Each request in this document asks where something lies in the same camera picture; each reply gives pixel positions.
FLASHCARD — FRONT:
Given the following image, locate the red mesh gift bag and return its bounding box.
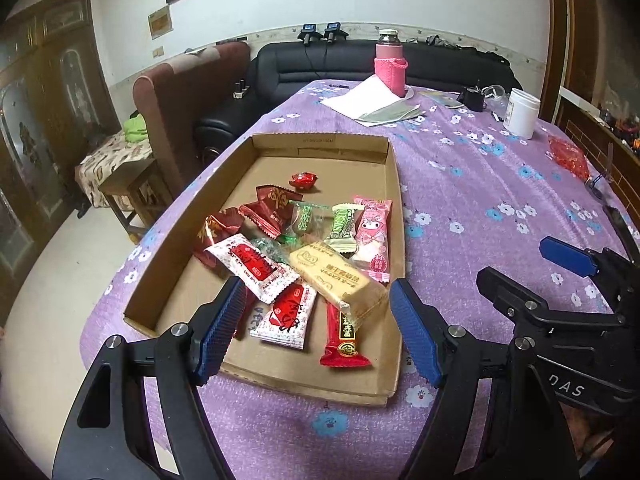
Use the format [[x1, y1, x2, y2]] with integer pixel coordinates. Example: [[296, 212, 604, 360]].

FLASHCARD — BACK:
[[548, 136, 590, 182]]

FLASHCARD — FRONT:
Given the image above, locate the white plastic jar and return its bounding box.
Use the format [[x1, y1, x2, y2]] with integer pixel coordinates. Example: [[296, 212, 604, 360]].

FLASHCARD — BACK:
[[503, 88, 540, 140]]

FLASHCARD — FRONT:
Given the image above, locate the wooden glass door cabinet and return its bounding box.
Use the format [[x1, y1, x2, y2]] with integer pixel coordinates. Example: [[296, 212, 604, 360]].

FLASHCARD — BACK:
[[1, 0, 119, 316]]

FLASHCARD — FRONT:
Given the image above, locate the pink cartoon snack packet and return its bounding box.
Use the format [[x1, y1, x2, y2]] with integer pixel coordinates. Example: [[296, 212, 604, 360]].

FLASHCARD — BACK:
[[352, 195, 393, 284]]

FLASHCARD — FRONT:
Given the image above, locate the small red candy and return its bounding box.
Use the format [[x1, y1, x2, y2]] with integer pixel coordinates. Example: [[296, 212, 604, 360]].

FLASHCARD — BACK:
[[288, 171, 318, 193]]

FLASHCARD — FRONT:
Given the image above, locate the side table patterned cloth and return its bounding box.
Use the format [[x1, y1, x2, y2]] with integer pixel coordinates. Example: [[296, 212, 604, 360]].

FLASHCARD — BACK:
[[75, 131, 174, 243]]

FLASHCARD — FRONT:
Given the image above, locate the green clear candy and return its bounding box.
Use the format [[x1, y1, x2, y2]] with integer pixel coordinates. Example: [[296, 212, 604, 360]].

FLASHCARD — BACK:
[[252, 202, 332, 262]]

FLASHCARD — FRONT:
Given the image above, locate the white green paper stack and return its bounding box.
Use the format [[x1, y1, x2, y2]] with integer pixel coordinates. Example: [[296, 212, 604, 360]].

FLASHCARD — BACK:
[[321, 76, 424, 127]]

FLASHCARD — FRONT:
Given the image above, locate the green item on side table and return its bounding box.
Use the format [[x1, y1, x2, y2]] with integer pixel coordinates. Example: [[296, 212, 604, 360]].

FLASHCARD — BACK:
[[122, 113, 148, 143]]

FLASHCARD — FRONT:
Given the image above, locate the pink thermos bottle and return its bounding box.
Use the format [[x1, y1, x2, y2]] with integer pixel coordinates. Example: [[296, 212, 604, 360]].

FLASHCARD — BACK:
[[374, 28, 408, 98]]

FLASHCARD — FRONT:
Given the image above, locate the black leather sofa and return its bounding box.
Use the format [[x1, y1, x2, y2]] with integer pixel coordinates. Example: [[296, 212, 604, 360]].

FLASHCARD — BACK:
[[193, 39, 522, 166]]

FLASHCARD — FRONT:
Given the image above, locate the red doll candy bar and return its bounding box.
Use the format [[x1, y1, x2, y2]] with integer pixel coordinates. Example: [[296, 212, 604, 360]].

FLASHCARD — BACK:
[[320, 304, 371, 368]]

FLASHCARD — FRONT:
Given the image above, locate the black mug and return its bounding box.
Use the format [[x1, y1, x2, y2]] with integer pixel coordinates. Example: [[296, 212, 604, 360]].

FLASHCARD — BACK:
[[457, 86, 485, 113]]

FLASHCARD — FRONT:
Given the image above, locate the small white red packet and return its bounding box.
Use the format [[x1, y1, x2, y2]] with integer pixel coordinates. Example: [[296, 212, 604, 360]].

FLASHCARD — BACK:
[[250, 282, 317, 350]]

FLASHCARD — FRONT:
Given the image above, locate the white red snack packet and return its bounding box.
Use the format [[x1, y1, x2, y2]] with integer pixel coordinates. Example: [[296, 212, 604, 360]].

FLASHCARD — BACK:
[[205, 233, 299, 304]]

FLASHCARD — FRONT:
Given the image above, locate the green snack bar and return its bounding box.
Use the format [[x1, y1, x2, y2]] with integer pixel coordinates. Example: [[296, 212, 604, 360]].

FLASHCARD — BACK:
[[324, 203, 363, 254]]

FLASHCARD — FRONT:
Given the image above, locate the cardboard tray box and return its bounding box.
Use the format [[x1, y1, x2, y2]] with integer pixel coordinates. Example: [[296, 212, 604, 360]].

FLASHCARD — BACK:
[[124, 133, 405, 406]]

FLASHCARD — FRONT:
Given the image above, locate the dark red pyramid snack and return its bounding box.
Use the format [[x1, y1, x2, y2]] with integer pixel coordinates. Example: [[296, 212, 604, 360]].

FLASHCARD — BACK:
[[239, 184, 303, 240]]

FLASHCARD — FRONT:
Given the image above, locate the brown armchair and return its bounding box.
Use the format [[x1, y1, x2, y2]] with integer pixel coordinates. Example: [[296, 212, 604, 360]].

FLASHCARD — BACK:
[[132, 41, 250, 197]]

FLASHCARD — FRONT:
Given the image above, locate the dark red foil snack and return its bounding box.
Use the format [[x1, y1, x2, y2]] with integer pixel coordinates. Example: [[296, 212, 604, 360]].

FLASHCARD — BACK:
[[192, 207, 244, 269]]

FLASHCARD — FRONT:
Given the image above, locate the yellow wall plaque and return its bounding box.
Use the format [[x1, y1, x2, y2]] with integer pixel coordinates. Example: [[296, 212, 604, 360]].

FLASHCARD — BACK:
[[148, 6, 174, 40]]

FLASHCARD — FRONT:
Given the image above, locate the small green booklet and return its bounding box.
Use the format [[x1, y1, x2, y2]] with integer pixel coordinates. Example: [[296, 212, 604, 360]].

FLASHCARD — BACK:
[[419, 90, 463, 110]]

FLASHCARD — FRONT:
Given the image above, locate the yellow cheese cake packet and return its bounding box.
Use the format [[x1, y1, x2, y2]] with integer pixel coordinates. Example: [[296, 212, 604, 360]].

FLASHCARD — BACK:
[[288, 242, 388, 328]]

